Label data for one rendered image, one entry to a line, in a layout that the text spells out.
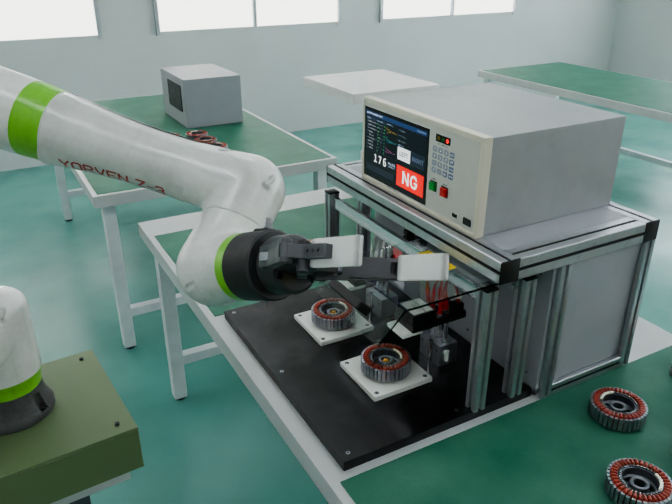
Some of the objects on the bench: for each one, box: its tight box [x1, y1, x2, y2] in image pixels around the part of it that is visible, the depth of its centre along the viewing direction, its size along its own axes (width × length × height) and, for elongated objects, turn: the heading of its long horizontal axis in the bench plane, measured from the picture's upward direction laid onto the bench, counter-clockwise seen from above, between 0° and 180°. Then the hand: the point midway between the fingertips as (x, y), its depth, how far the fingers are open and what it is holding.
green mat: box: [340, 345, 672, 504], centre depth 117 cm, size 94×61×1 cm, turn 119°
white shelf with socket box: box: [304, 69, 440, 160], centre depth 245 cm, size 35×37×46 cm
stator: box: [588, 387, 648, 432], centre depth 136 cm, size 11×11×4 cm
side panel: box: [531, 239, 656, 399], centre depth 143 cm, size 28×3×32 cm, turn 119°
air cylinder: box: [419, 327, 457, 367], centre depth 152 cm, size 5×8×6 cm
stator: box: [360, 343, 411, 382], centre depth 146 cm, size 11×11×4 cm
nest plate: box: [340, 355, 432, 402], centre depth 147 cm, size 15×15×1 cm
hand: (398, 259), depth 68 cm, fingers open, 13 cm apart
